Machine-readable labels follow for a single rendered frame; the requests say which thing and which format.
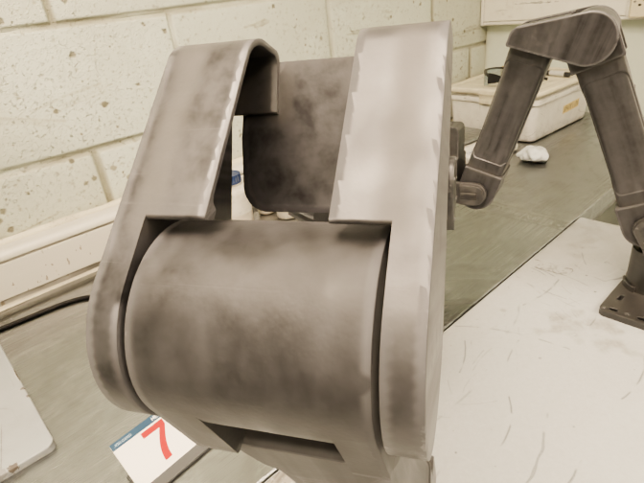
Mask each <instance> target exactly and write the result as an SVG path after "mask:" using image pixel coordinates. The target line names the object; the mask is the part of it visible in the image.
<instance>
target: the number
mask: <svg viewBox="0 0 644 483"><path fill-rule="evenodd" d="M191 442H192V441H191V440H190V439H189V438H187V437H186V436H185V435H183V434H182V433H181V432H179V431H178V430H177V429H176V428H174V427H173V426H172V425H170V424H169V423H167V422H166V421H165V420H163V419H162V418H161V417H160V418H158V419H157V420H156V421H154V422H153V423H152V424H150V425H149V426H147V427H146V428H145V429H143V430H142V431H141V432H139V433H138V434H137V435H135V436H134V437H133V438H131V439H130V440H129V441H127V442H126V443H125V444H123V445H122V446H120V447H119V448H117V449H116V451H117V453H118V454H119V456H120V457H121V458H122V460H123V461H124V463H125V464H126V466H127V467H128V469H129V470H130V472H131V473H132V474H133V476H134V477H135V479H136V480H137V481H138V483H142V482H144V481H145V480H146V479H147V478H148V477H150V476H151V475H152V474H153V473H154V472H156V471H157V470H158V469H160V468H161V467H162V466H163V465H164V464H166V463H167V462H168V461H169V460H170V459H172V458H173V457H174V456H175V455H176V454H177V453H179V452H180V451H181V450H183V449H184V448H185V447H186V446H188V445H189V444H190V443H191Z"/></svg>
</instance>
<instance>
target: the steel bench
mask: <svg viewBox="0 0 644 483"><path fill-rule="evenodd" d="M526 146H534V147H537V146H541V147H544V148H546V150H547V153H548V155H549V157H548V160H547V161H546V162H544V163H533V162H530V161H522V160H521V159H520V158H518V157H517V156H516V154H517V153H518V152H519V151H521V150H523V149H524V148H525V147H526ZM510 165H511V166H510V168H509V171H508V172H507V174H506V177H505V179H504V182H503V184H502V186H501V188H500V189H499V191H498V193H497V194H496V196H495V198H494V200H493V202H492V203H491V204H490V205H489V206H488V207H486V208H483V209H479V210H475V209H471V208H469V207H467V206H465V205H461V204H457V203H456V207H455V221H454V230H447V250H446V276H445V304H444V330H443V332H444V331H445V330H446V329H448V328H449V327H450V326H451V325H452V324H454V323H455V322H456V321H457V320H458V319H460V318H461V317H462V316H463V315H464V314H466V313H467V312H468V311H469V310H471V309H472V308H473V307H474V306H475V305H476V304H478V303H479V302H480V301H481V300H482V299H484V298H485V297H486V296H487V295H488V294H490V293H491V292H492V291H493V290H494V289H496V288H497V287H498V286H499V285H500V284H502V283H503V282H504V281H505V280H506V279H508V278H509V277H510V276H511V275H512V274H514V273H515V272H516V271H517V270H518V269H520V268H521V267H522V266H523V265H524V264H526V263H527V262H528V261H529V260H530V259H532V258H533V257H534V256H535V255H536V254H538V253H539V252H540V251H541V250H542V249H544V248H545V246H547V245H548V244H549V243H551V242H552V241H553V240H554V239H556V238H557V237H558V236H559V235H560V234H561V233H562V232H563V231H564V230H565V229H567V228H568V227H569V226H570V225H571V224H573V223H574V222H575V221H576V220H577V219H579V218H585V219H593V220H596V219H597V218H598V217H599V216H601V215H602V214H603V213H604V212H605V211H606V210H607V209H608V208H609V207H610V206H611V205H612V204H613V203H614V202H615V200H616V198H615V195H614V191H613V188H612V184H611V179H610V173H609V170H608V167H607V164H606V161H605V158H604V154H603V152H602V149H601V146H600V143H599V140H598V137H597V134H596V130H595V127H594V124H593V122H592V119H591V116H590V113H589V112H585V115H584V117H583V118H581V119H579V120H577V121H575V122H573V123H571V124H569V125H567V126H564V127H562V128H560V129H558V130H556V131H554V132H552V133H550V134H548V135H546V136H544V137H542V138H540V139H539V140H537V141H535V142H520V141H517V150H515V151H514V154H513V156H512V159H511V161H510ZM96 274H97V271H96V272H93V273H91V274H88V275H86V276H84V277H81V278H79V279H77V280H75V281H73V282H70V283H68V284H66V285H63V286H61V287H57V288H55V289H52V290H50V291H48V292H45V293H43V294H41V295H38V296H36V297H35V298H32V299H30V300H28V301H25V302H23V303H21V304H18V305H16V306H13V307H11V308H9V309H6V310H3V311H0V327H1V326H3V325H6V324H8V323H11V322H12V321H15V320H17V319H20V318H22V317H25V316H27V315H30V314H32V313H34V312H37V311H41V310H43V309H46V308H48V307H51V306H53V305H55V304H58V303H61V302H63V301H66V300H69V299H73V298H76V297H80V296H85V295H90V293H91V289H92V287H93V284H94V280H95V277H96ZM88 302H89V299H83V300H79V301H76V302H72V303H69V304H66V305H63V306H61V307H58V308H55V309H53V310H49V311H46V312H44V313H42V314H40V315H38V316H35V317H33V318H30V319H28V320H25V321H23V322H21V323H18V324H16V325H13V326H11V327H8V328H7V329H4V330H2V331H0V345H1V346H2V348H3V350H4V352H5V353H6V355H7V357H8V359H9V361H10V362H11V365H12V367H13V368H14V370H15V372H16V374H17V376H19V378H20V380H21V382H22V384H23V385H24V387H25V389H26V391H27V392H28V394H29V396H30V398H31V400H32V401H33V403H34V406H35V407H36V409H37V411H38V413H39V415H40V416H41V418H42V420H43V422H44V423H45V425H46V426H47V428H48V430H49V431H50V433H51V435H52V437H53V439H54V441H55V443H56V447H55V449H54V450H53V451H52V452H50V453H49V454H47V455H45V456H44V457H42V458H40V459H39V460H37V461H35V462H34V463H32V464H31V465H30V466H28V467H27V468H25V469H23V470H22V471H19V472H18V473H16V474H14V475H13V476H11V477H9V478H8V479H6V480H4V481H3V482H1V483H131V482H130V481H129V480H128V479H127V476H128V474H127V472H126V470H125V469H124V467H123V466H122V465H121V463H120V462H119V460H118V459H117V457H116V456H115V455H114V453H113V452H112V450H111V449H110V448H109V446H110V445H112V444H113V443H114V442H116V441H117V440H118V439H120V438H121V437H123V436H124V435H125V434H127V433H128V432H129V431H131V430H132V429H133V428H135V427H136V426H138V425H139V424H141V423H142V422H143V421H145V420H146V418H148V417H149V416H150V415H149V414H143V413H137V412H131V411H126V410H123V409H121V408H119V407H117V406H116V405H114V404H113V403H112V402H110V401H109V400H108V399H107V398H106V397H105V396H104V394H103V393H102V391H101V390H100V388H99V387H98V385H97V383H96V382H95V380H94V377H93V374H92V371H91V369H90V365H89V360H88V356H87V349H86V336H85V329H86V315H87V307H88ZM277 471H278V470H277V469H274V468H272V467H269V466H267V465H265V464H263V463H261V462H259V461H257V460H256V459H254V458H252V457H251V456H249V455H247V454H246V453H244V452H243V451H241V450H240V452H239V453H236V452H231V451H225V450H220V449H214V448H209V449H208V450H207V451H206V452H205V453H204V454H202V455H201V456H200V457H199V458H198V459H197V460H196V461H194V463H193V464H192V465H191V466H190V467H188V468H187V469H186V470H185V471H184V472H182V473H181V474H180V475H178V476H177V477H176V479H174V480H173V481H172V482H171V483H265V482H266V480H267V479H269V478H270V477H271V476H272V475H273V474H275V473H276V472H277Z"/></svg>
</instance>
